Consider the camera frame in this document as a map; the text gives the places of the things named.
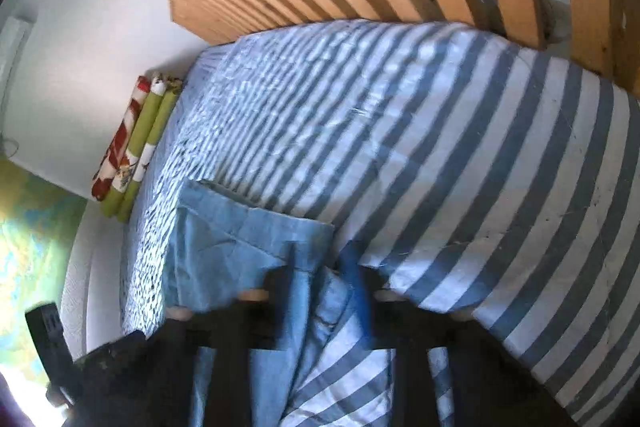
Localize blue white striped bedspread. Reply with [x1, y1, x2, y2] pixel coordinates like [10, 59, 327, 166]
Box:
[120, 19, 640, 427]

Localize brown white patterned blanket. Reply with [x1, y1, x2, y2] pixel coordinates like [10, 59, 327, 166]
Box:
[91, 76, 151, 200]

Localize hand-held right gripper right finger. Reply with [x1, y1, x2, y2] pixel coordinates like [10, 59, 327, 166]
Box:
[340, 241, 576, 427]

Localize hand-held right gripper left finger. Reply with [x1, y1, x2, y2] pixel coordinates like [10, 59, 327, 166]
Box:
[85, 242, 301, 427]

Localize light blue denim jeans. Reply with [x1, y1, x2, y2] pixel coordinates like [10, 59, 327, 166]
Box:
[162, 179, 373, 427]

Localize landscape wall poster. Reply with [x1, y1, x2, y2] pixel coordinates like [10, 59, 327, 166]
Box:
[0, 157, 88, 368]

